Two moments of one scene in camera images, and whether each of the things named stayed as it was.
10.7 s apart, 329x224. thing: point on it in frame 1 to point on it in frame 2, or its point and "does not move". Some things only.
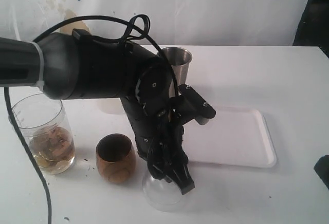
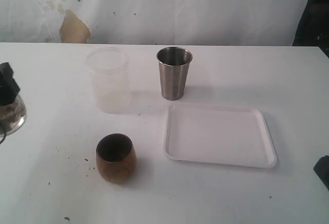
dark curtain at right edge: [313, 29] does not move
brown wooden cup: [115, 158] does not move
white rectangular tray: [236, 136] does not move
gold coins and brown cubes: [53, 148] to [10, 114]
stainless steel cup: [180, 58] does not move
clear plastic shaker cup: [47, 129] to [13, 116]
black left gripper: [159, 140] to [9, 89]
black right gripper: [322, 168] does not move
